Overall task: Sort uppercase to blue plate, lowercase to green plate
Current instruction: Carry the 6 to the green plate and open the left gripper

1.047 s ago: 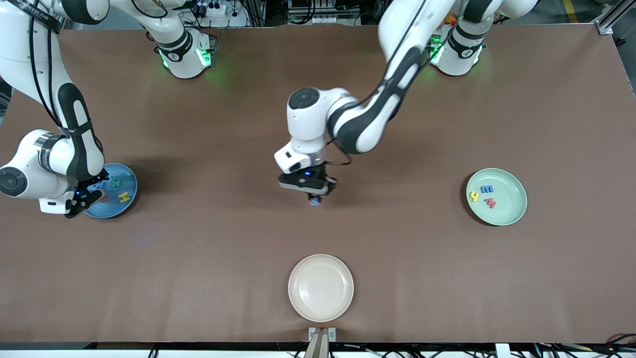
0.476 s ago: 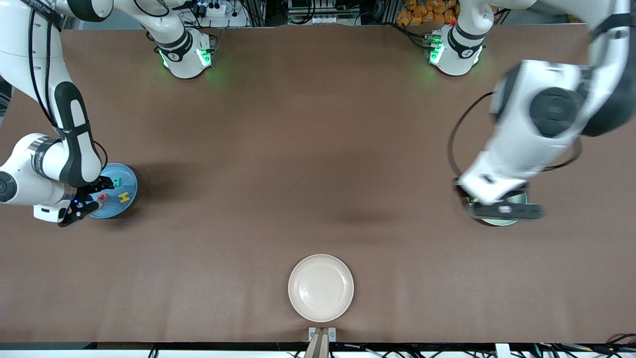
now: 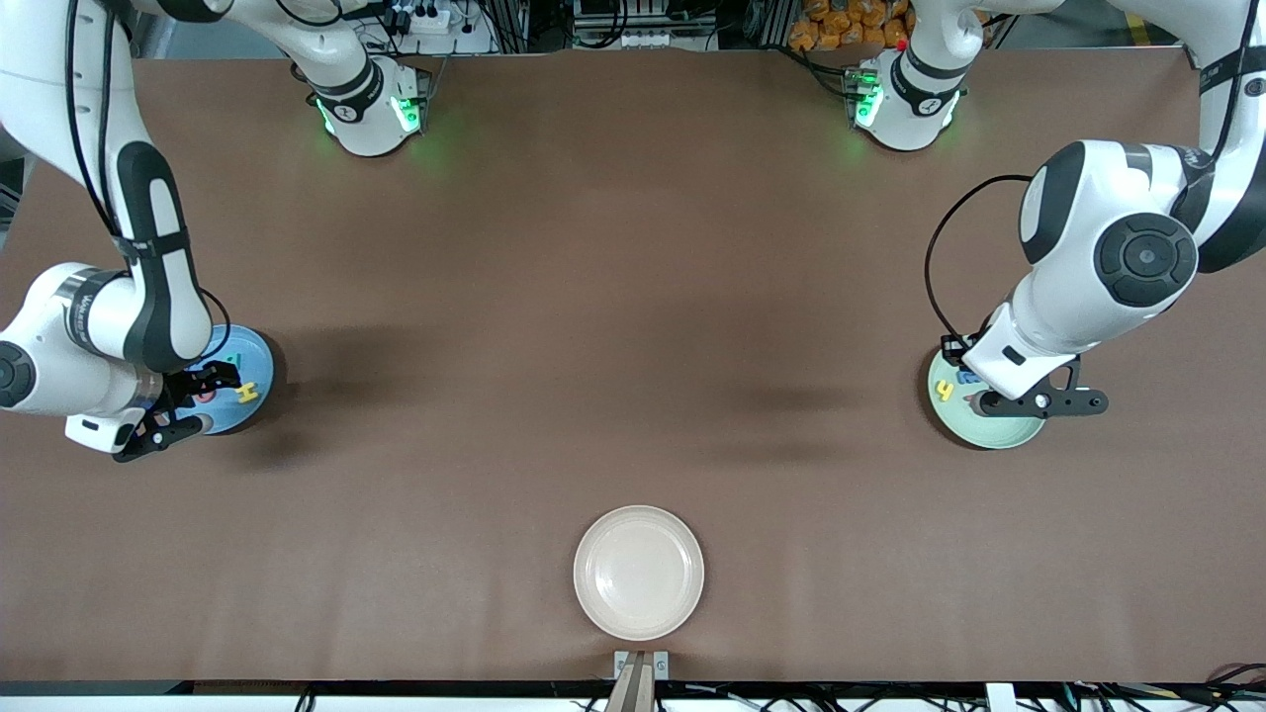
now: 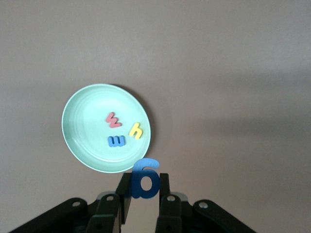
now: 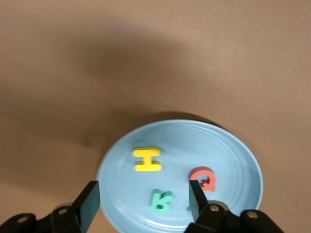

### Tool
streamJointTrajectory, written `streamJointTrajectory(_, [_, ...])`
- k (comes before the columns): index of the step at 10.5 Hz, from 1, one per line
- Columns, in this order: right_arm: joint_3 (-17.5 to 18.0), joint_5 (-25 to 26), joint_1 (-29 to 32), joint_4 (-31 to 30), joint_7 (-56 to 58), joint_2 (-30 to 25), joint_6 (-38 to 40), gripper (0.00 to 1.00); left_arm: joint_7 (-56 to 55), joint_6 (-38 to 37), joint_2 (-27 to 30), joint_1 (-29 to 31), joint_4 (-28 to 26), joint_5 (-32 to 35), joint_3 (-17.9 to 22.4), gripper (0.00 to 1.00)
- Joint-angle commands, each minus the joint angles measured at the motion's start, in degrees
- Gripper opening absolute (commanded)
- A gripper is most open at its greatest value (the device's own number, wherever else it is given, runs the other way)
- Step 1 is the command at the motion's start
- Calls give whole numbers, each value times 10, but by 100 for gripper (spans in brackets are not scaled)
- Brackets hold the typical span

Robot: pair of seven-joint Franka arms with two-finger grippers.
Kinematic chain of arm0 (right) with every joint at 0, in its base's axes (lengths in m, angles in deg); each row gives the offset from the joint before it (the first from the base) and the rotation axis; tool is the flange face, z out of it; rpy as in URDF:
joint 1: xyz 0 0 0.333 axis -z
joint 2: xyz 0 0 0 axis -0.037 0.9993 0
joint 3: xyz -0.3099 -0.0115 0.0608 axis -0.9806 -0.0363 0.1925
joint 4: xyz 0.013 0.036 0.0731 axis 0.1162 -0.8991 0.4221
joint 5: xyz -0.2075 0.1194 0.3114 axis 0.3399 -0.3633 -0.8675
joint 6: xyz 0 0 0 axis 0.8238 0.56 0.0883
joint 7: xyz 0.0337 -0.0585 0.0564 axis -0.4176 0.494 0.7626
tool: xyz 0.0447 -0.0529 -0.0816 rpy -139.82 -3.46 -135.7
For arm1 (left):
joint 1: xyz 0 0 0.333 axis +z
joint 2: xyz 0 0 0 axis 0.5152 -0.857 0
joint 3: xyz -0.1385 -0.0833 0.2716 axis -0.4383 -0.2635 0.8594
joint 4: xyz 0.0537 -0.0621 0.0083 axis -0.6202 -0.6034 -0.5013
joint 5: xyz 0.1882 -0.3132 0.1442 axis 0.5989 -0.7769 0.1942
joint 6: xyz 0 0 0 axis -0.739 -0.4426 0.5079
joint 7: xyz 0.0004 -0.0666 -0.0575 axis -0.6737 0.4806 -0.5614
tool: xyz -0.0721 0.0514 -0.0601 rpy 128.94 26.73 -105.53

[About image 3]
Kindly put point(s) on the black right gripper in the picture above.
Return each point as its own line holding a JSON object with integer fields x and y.
{"x": 186, "y": 388}

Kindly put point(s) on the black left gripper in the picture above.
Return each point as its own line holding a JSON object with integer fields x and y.
{"x": 955, "y": 348}

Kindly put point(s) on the yellow lowercase letter h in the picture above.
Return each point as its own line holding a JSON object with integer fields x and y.
{"x": 945, "y": 391}

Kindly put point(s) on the yellow uppercase letter H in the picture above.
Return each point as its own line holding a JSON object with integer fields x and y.
{"x": 248, "y": 394}

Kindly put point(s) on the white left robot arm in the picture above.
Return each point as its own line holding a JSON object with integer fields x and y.
{"x": 1048, "y": 326}

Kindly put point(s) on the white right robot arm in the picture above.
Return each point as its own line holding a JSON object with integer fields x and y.
{"x": 59, "y": 391}

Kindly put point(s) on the blue plate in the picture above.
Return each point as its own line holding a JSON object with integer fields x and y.
{"x": 259, "y": 366}

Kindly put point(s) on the green plate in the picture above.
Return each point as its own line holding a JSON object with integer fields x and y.
{"x": 989, "y": 435}

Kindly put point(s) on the beige plate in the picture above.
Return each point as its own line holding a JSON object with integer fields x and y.
{"x": 638, "y": 574}

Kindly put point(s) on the orange snack packets bag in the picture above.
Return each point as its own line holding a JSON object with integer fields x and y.
{"x": 841, "y": 25}

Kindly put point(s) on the white power strip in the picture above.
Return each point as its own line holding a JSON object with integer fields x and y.
{"x": 425, "y": 18}

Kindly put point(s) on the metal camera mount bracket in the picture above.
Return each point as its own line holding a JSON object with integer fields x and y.
{"x": 641, "y": 682}

